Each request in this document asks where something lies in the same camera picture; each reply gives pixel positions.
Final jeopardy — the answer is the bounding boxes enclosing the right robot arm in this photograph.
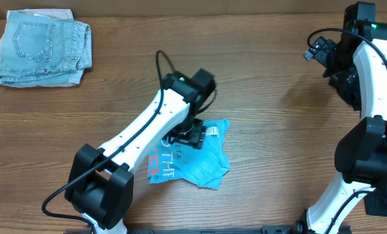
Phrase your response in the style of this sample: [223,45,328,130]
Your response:
[293,18,387,233]

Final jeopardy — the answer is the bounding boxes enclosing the light blue printed t-shirt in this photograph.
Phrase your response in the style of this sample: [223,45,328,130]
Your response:
[147,119,230,190]

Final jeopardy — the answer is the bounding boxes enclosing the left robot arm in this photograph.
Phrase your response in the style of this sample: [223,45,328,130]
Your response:
[65,69,216,233]

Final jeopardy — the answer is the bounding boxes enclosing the folded light denim shorts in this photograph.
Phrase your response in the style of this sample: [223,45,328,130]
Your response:
[0,10,93,87]

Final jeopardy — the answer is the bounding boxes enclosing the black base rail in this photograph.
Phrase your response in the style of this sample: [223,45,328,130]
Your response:
[125,224,352,234]

